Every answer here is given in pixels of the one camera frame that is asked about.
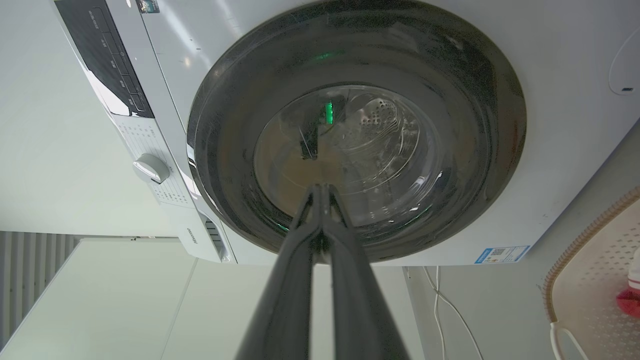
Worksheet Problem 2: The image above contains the dark round washing machine door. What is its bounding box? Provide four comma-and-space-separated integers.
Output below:
186, 0, 528, 263

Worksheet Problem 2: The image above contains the blue energy label sticker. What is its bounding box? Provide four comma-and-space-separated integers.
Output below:
474, 245, 531, 265

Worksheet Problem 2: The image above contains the red and white garment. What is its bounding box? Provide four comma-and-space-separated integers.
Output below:
616, 248, 640, 319

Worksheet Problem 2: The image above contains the beige perforated laundry basket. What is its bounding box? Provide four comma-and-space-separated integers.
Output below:
543, 186, 640, 360

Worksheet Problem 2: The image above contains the grey slatted radiator panel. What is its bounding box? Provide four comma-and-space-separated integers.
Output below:
0, 231, 81, 335

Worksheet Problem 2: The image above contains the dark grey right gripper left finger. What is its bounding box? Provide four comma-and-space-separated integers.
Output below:
235, 184, 322, 360

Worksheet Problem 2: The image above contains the white power cable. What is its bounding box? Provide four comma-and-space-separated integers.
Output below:
423, 266, 485, 360

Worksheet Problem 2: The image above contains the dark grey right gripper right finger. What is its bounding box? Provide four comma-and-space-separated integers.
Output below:
321, 184, 412, 360

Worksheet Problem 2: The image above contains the silver washing machine dial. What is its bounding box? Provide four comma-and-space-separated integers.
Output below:
132, 154, 171, 185

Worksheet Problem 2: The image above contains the white front-loading washing machine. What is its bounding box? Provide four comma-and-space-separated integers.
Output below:
50, 0, 640, 267

